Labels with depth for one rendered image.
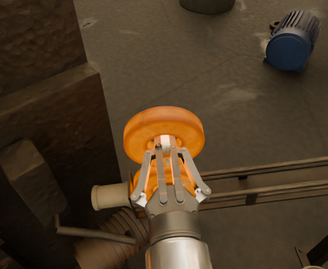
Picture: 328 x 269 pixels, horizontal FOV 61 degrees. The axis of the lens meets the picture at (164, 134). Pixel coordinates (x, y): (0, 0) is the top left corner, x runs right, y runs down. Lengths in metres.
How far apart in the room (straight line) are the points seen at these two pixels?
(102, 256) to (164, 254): 0.44
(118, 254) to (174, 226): 0.43
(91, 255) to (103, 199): 0.18
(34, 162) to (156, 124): 0.29
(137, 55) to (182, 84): 0.52
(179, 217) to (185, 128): 0.16
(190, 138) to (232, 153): 1.15
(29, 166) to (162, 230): 0.34
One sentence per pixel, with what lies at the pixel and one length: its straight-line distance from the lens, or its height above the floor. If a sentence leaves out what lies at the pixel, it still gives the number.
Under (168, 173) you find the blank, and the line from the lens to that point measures 0.60.
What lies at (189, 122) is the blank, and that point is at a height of 0.93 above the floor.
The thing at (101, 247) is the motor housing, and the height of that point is 0.53.
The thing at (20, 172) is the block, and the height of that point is 0.80.
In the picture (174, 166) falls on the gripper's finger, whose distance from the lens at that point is 0.47.
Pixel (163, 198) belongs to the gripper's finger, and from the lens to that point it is 0.43.
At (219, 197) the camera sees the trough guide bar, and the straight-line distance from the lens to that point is 0.68.
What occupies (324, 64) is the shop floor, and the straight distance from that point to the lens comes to 2.58.
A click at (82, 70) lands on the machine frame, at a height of 0.87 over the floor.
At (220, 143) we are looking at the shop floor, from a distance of 1.69.
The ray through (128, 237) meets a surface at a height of 0.56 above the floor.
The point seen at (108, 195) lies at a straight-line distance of 0.68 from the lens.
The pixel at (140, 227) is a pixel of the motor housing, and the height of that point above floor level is 0.52.
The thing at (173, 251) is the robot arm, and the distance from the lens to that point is 0.38.
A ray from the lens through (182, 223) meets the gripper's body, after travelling 0.40.
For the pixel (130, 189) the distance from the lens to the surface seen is 0.65.
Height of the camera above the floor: 1.27
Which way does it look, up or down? 48 degrees down
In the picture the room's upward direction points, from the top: straight up
